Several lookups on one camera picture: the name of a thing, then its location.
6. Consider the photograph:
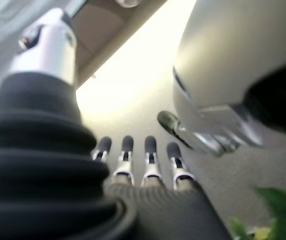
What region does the left robot hand dark palm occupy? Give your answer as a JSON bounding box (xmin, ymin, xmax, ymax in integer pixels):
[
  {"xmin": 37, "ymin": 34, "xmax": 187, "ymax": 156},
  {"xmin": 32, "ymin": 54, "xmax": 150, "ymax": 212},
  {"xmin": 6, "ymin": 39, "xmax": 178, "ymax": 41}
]
[{"xmin": 91, "ymin": 103, "xmax": 263, "ymax": 240}]

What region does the green leafy plant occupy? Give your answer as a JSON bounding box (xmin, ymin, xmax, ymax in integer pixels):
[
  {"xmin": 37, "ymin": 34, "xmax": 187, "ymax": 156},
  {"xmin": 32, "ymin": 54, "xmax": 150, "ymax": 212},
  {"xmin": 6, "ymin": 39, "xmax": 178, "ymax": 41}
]
[{"xmin": 229, "ymin": 181, "xmax": 286, "ymax": 240}]

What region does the silver robot leg black sleeve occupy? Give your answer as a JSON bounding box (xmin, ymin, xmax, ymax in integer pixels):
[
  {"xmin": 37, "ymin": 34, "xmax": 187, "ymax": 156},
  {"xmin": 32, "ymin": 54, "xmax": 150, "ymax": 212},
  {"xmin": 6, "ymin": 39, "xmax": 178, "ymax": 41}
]
[{"xmin": 0, "ymin": 7, "xmax": 138, "ymax": 240}]

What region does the silver robot leg shell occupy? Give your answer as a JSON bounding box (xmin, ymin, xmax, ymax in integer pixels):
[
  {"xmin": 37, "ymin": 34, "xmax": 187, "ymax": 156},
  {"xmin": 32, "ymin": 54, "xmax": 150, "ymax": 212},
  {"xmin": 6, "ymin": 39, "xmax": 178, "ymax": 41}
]
[{"xmin": 172, "ymin": 0, "xmax": 286, "ymax": 135}]

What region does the brown wooden bed frame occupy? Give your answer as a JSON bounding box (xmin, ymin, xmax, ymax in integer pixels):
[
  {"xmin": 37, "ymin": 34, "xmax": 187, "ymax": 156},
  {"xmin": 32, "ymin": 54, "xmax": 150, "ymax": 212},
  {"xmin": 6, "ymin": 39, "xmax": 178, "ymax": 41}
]
[{"xmin": 71, "ymin": 0, "xmax": 169, "ymax": 87}]

